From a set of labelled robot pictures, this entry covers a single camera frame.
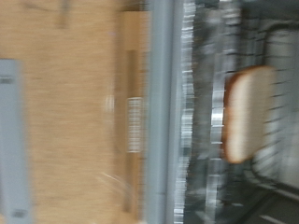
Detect silver toaster oven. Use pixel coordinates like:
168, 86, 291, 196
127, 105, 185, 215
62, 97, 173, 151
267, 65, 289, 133
144, 0, 299, 224

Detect white bread slice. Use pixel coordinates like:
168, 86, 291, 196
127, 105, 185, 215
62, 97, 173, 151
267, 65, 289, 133
221, 64, 278, 165

